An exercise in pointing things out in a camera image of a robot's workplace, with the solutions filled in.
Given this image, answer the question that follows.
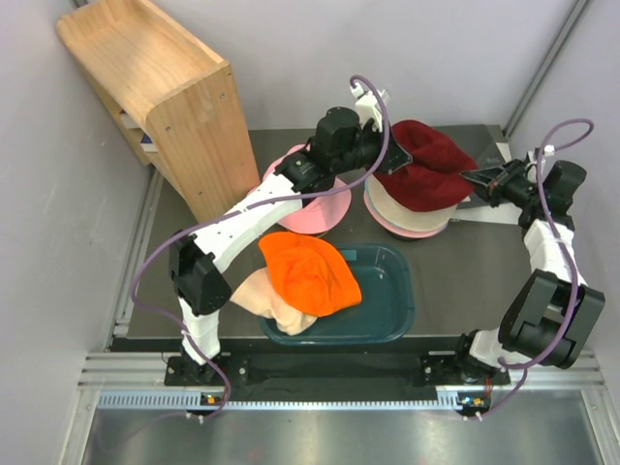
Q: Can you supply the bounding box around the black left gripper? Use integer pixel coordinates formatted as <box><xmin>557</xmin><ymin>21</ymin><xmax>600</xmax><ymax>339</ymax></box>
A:
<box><xmin>330</xmin><ymin>118</ymin><xmax>410</xmax><ymax>175</ymax></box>

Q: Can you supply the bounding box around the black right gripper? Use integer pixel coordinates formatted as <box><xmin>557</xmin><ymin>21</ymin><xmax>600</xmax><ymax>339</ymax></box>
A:
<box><xmin>460</xmin><ymin>159</ymin><xmax>544</xmax><ymax>209</ymax></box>

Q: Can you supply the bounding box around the dark red bucket hat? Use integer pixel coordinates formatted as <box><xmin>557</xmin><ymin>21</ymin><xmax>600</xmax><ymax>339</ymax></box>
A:
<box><xmin>375</xmin><ymin>120</ymin><xmax>478</xmax><ymax>212</ymax></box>

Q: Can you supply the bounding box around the beige bucket hat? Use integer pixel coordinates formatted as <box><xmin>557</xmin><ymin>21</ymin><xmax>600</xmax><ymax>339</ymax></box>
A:
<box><xmin>365</xmin><ymin>176</ymin><xmax>457</xmax><ymax>233</ymax></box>

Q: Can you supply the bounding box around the light pink bucket hat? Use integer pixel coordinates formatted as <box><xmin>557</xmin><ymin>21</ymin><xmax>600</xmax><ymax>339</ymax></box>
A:
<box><xmin>363</xmin><ymin>196</ymin><xmax>448</xmax><ymax>240</ymax></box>

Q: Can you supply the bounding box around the orange bucket hat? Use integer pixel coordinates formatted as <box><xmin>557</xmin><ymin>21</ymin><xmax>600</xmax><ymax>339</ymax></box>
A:
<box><xmin>259</xmin><ymin>232</ymin><xmax>362</xmax><ymax>318</ymax></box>

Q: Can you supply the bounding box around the peach bucket hat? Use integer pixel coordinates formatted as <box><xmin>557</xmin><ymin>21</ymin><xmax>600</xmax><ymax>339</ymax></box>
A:
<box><xmin>231</xmin><ymin>268</ymin><xmax>318</xmax><ymax>336</ymax></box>

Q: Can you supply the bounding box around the turquoise bucket hat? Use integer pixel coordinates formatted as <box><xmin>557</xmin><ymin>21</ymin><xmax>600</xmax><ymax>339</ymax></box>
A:
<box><xmin>363</xmin><ymin>178</ymin><xmax>456</xmax><ymax>238</ymax></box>

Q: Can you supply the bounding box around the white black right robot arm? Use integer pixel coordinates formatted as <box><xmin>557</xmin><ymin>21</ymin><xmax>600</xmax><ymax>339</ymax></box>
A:
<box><xmin>451</xmin><ymin>160</ymin><xmax>605</xmax><ymax>384</ymax></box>

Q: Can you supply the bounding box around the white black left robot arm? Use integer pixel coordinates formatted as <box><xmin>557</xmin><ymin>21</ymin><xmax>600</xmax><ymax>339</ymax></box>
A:
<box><xmin>170</xmin><ymin>107</ymin><xmax>477</xmax><ymax>385</ymax></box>

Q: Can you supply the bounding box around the teal plastic basin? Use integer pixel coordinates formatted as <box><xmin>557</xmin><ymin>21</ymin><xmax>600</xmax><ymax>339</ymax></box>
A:
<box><xmin>260</xmin><ymin>243</ymin><xmax>415</xmax><ymax>346</ymax></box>

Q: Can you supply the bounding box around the wooden shelf unit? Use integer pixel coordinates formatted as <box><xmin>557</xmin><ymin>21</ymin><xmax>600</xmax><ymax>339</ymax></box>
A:
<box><xmin>56</xmin><ymin>1</ymin><xmax>260</xmax><ymax>222</ymax></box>

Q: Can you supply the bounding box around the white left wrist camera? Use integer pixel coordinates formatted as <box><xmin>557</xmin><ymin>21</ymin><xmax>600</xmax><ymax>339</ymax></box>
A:
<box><xmin>350</xmin><ymin>83</ymin><xmax>384</xmax><ymax>133</ymax></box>

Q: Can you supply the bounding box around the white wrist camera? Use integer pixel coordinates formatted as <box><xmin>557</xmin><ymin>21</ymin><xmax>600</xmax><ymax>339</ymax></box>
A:
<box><xmin>524</xmin><ymin>144</ymin><xmax>555</xmax><ymax>182</ymax></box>
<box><xmin>350</xmin><ymin>83</ymin><xmax>384</xmax><ymax>133</ymax></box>

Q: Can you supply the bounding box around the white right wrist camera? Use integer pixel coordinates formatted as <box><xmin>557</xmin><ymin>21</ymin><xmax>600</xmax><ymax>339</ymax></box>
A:
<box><xmin>524</xmin><ymin>144</ymin><xmax>555</xmax><ymax>182</ymax></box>

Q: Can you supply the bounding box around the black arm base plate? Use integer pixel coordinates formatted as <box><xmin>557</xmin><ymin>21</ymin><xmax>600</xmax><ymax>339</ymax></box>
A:
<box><xmin>164</xmin><ymin>352</ymin><xmax>510</xmax><ymax>388</ymax></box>

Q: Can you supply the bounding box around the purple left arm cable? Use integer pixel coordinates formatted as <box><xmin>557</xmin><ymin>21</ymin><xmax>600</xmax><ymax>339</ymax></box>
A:
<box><xmin>131</xmin><ymin>75</ymin><xmax>389</xmax><ymax>420</ymax></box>

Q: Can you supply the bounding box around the aluminium frame rail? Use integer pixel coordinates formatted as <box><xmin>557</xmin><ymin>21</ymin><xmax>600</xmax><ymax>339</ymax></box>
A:
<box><xmin>60</xmin><ymin>340</ymin><xmax>619</xmax><ymax>464</ymax></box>

